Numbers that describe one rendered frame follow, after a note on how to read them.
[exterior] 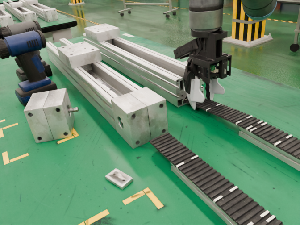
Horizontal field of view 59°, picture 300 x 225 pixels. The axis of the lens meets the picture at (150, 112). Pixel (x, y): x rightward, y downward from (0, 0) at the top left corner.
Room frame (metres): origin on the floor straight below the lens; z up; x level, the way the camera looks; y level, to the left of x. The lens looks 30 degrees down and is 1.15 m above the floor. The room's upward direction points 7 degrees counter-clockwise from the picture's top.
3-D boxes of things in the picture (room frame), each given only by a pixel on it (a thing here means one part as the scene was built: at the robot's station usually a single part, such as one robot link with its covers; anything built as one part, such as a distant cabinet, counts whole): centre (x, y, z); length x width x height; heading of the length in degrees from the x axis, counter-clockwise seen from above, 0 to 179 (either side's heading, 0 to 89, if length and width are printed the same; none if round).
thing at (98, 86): (0.94, 0.23, 0.82); 0.80 x 0.10 x 0.09; 27
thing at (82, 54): (0.94, 0.23, 0.87); 0.16 x 0.11 x 0.07; 27
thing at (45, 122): (0.61, 0.24, 0.83); 0.11 x 0.10 x 0.10; 96
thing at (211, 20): (0.62, -0.15, 1.02); 0.08 x 0.08 x 0.05
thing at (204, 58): (0.61, -0.16, 0.94); 0.09 x 0.08 x 0.12; 27
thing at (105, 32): (1.25, 0.18, 0.87); 0.16 x 0.11 x 0.07; 27
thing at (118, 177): (0.39, 0.08, 0.78); 0.05 x 0.03 x 0.01; 45
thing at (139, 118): (0.55, 0.01, 0.83); 0.12 x 0.09 x 0.10; 117
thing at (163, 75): (1.03, 0.06, 0.82); 0.80 x 0.10 x 0.09; 27
